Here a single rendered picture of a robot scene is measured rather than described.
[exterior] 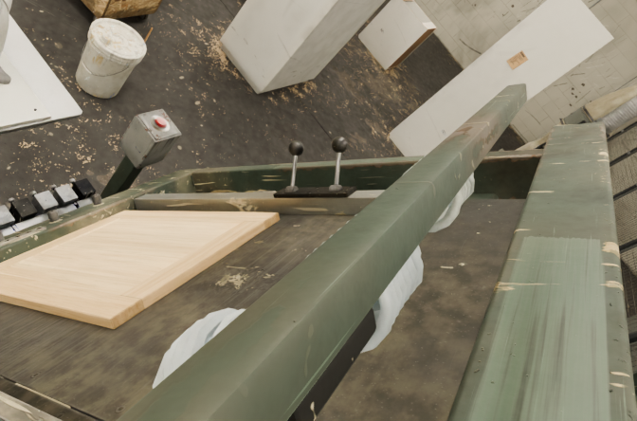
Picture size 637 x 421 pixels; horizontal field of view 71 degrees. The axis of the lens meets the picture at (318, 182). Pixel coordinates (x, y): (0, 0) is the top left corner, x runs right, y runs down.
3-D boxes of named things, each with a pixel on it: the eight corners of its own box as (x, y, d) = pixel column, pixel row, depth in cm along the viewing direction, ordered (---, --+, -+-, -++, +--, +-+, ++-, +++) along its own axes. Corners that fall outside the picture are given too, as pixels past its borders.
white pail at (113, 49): (107, 61, 282) (135, 4, 255) (135, 97, 280) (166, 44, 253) (59, 65, 256) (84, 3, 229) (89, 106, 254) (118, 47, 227)
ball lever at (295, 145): (289, 196, 108) (295, 143, 110) (302, 196, 106) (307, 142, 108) (280, 193, 105) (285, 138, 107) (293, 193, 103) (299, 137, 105)
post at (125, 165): (80, 238, 210) (141, 145, 166) (87, 247, 209) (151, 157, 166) (68, 243, 205) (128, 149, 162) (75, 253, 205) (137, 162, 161)
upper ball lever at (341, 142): (332, 196, 102) (336, 139, 104) (347, 195, 100) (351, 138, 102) (323, 192, 98) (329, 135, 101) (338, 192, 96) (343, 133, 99)
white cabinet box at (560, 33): (405, 122, 527) (569, -14, 408) (436, 161, 523) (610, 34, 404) (387, 135, 478) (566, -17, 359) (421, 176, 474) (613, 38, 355)
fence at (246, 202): (150, 206, 139) (146, 193, 138) (459, 207, 89) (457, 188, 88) (136, 211, 135) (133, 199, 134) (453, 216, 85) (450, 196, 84)
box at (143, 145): (143, 137, 169) (163, 107, 159) (161, 162, 168) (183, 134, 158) (116, 144, 159) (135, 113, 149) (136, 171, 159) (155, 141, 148)
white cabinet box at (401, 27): (371, 34, 619) (409, -6, 577) (397, 66, 615) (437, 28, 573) (357, 36, 582) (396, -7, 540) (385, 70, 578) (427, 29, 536)
